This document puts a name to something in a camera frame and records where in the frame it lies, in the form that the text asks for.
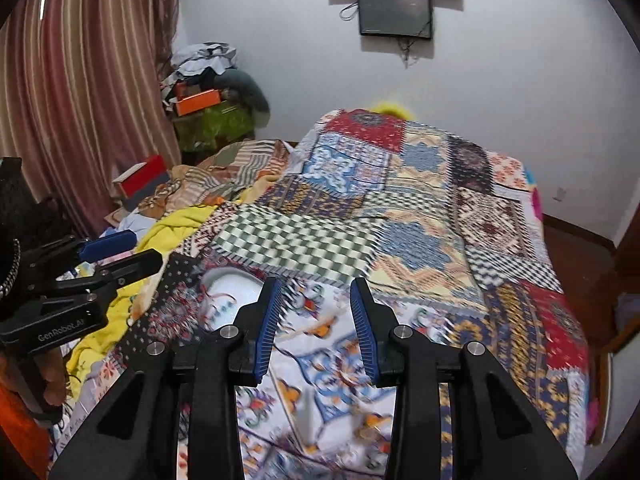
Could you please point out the green patterned covered stand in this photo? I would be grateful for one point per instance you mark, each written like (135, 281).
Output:
(211, 128)

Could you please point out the yellow plush toy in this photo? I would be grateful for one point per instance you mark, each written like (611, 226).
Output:
(392, 109)

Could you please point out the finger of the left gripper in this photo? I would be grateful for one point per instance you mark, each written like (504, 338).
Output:
(100, 247)
(116, 275)

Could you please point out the striped brown blanket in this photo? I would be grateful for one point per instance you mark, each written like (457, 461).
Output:
(219, 177)

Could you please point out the pile of grey clothes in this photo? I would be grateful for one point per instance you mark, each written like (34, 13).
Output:
(211, 65)

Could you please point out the red and white box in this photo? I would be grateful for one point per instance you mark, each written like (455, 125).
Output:
(140, 181)

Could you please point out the person left hand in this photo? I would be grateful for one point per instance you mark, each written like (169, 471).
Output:
(51, 369)

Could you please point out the wooden wardrobe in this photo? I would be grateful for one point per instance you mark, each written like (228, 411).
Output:
(620, 285)

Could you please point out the colourful patchwork bedspread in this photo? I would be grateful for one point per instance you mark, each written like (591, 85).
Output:
(417, 213)

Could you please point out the orange shoe box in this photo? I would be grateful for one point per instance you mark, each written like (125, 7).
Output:
(197, 102)

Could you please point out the purple heart jewelry box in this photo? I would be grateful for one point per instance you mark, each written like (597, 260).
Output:
(225, 291)

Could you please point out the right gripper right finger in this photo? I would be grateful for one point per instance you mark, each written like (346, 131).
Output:
(496, 432)

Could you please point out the white wall socket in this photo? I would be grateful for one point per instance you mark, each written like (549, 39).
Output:
(559, 195)

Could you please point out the small black wall monitor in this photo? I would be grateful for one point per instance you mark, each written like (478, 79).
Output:
(401, 19)

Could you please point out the red striped curtain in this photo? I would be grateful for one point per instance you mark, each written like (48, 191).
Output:
(80, 96)

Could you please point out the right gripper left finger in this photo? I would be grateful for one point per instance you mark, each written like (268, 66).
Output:
(132, 432)

